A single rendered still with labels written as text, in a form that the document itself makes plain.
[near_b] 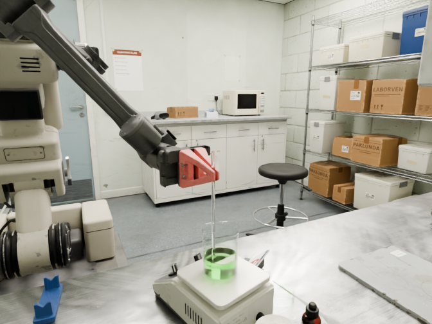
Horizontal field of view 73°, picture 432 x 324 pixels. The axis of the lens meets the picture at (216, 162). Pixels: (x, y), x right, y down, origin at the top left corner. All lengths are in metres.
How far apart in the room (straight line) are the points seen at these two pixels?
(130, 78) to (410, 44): 2.58
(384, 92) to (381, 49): 0.33
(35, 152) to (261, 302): 0.97
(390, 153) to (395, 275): 2.10
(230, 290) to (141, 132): 0.31
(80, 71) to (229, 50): 3.29
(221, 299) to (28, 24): 0.60
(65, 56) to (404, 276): 0.83
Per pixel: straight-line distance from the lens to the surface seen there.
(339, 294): 0.68
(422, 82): 0.66
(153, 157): 0.59
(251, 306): 0.52
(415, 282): 0.77
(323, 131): 3.08
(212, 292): 0.49
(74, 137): 3.38
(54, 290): 0.70
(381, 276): 0.75
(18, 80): 1.18
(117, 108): 0.65
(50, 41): 0.68
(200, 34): 3.73
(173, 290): 0.56
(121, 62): 3.42
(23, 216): 1.27
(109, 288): 0.68
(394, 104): 2.71
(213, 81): 3.73
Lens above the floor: 1.13
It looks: 13 degrees down
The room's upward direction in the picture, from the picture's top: straight up
